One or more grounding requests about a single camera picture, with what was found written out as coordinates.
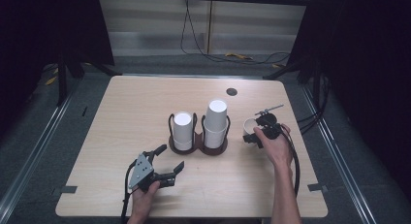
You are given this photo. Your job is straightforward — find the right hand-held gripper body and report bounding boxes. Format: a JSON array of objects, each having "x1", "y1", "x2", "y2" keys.
[{"x1": 254, "y1": 104, "x2": 285, "y2": 141}]

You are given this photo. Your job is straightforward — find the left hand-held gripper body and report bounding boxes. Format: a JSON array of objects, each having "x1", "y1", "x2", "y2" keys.
[{"x1": 129, "y1": 151, "x2": 177, "y2": 193}]

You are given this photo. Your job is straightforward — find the short stack of white cups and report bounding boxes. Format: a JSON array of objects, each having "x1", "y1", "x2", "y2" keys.
[{"x1": 172, "y1": 111, "x2": 194, "y2": 151}]

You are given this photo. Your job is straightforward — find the right hand-held gripper cable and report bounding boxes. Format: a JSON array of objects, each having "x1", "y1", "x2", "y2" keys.
[{"x1": 279, "y1": 123, "x2": 301, "y2": 199}]

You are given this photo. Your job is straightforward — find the dark curtain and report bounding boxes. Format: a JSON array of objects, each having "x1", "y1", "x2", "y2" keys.
[
  {"x1": 287, "y1": 0, "x2": 411, "y2": 193},
  {"x1": 0, "y1": 0, "x2": 115, "y2": 135}
]

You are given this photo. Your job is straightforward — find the single white paper cup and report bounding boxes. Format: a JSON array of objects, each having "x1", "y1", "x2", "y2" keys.
[{"x1": 242, "y1": 117, "x2": 260, "y2": 139}]

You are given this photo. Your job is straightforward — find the tall stack of white cups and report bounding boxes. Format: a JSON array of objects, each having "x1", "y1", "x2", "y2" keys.
[{"x1": 203, "y1": 99, "x2": 228, "y2": 149}]

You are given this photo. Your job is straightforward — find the left hand-held gripper cable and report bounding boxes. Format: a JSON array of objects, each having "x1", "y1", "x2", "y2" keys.
[{"x1": 120, "y1": 159, "x2": 139, "y2": 224}]

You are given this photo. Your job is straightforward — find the black wire double cup holder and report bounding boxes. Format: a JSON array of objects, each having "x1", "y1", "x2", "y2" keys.
[{"x1": 168, "y1": 112, "x2": 232, "y2": 156}]

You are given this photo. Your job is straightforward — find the hand-held gripper cable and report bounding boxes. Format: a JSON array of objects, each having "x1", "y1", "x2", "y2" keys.
[
  {"x1": 279, "y1": 123, "x2": 301, "y2": 199},
  {"x1": 120, "y1": 159, "x2": 139, "y2": 224}
]

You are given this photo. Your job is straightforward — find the black cable bundle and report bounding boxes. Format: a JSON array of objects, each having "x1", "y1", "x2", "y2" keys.
[{"x1": 296, "y1": 73, "x2": 332, "y2": 135}]

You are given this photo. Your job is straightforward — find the person's left hand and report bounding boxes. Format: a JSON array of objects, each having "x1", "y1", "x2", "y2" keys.
[{"x1": 130, "y1": 181, "x2": 161, "y2": 219}]

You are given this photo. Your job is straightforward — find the black metal stand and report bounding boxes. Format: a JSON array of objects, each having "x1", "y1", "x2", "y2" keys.
[
  {"x1": 263, "y1": 57, "x2": 324, "y2": 101},
  {"x1": 56, "y1": 53, "x2": 122, "y2": 108}
]

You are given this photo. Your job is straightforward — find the black hanging cable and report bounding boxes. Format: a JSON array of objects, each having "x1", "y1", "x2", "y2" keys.
[{"x1": 179, "y1": 0, "x2": 292, "y2": 65}]

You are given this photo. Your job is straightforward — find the metal floor rail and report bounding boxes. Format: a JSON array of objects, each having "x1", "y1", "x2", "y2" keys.
[
  {"x1": 298, "y1": 83, "x2": 378, "y2": 224},
  {"x1": 0, "y1": 84, "x2": 85, "y2": 216}
]

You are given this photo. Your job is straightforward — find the person's right hand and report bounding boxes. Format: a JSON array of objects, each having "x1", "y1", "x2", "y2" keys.
[{"x1": 253, "y1": 122, "x2": 294, "y2": 169}]

